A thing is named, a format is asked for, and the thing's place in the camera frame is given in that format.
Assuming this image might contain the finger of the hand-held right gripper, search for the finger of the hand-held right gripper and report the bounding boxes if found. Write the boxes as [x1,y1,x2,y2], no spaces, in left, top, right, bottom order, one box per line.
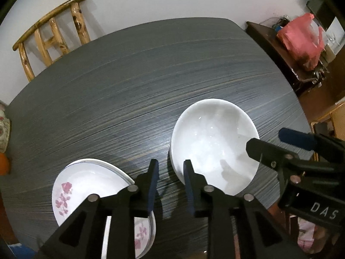
[278,127,345,164]
[246,137,345,182]

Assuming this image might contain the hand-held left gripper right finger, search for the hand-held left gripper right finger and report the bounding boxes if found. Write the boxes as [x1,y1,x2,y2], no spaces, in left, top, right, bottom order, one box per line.
[183,160,306,259]

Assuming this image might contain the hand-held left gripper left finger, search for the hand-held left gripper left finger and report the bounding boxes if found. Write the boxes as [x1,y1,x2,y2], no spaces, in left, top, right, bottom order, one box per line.
[35,159,160,259]

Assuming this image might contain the floral ceramic teapot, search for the floral ceramic teapot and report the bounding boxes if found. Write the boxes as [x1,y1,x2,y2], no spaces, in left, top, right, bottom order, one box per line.
[0,100,12,153]

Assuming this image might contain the white box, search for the white box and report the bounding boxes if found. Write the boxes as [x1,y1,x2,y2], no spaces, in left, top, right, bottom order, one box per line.
[325,16,345,49]

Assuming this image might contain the bamboo chair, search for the bamboo chair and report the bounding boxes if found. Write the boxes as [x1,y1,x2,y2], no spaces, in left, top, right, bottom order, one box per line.
[12,0,91,83]

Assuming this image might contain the pink cloth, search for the pink cloth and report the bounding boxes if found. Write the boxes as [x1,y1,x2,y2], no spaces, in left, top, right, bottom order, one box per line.
[296,218,324,253]

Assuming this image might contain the orange plastic cup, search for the orange plastic cup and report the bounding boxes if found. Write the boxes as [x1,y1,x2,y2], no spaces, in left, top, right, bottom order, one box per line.
[0,152,11,176]

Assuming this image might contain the tangled cables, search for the tangled cables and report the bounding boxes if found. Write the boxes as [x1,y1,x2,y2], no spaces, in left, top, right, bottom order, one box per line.
[271,16,293,31]

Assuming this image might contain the red plastic bag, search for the red plastic bag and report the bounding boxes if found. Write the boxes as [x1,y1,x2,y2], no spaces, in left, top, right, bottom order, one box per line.
[277,13,325,72]

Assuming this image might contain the black box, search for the black box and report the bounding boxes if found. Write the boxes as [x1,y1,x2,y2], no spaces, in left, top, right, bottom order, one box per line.
[306,0,335,30]

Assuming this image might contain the clear glass cup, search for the clear glass cup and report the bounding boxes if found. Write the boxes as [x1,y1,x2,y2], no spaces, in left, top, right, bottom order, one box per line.
[323,31,339,60]

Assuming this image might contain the light wooden furniture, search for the light wooden furniture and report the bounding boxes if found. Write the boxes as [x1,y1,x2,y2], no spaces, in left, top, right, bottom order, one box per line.
[310,103,345,141]

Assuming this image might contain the dark wooden cabinet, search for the dark wooden cabinet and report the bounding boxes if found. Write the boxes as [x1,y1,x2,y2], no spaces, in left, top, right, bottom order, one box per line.
[246,21,337,125]

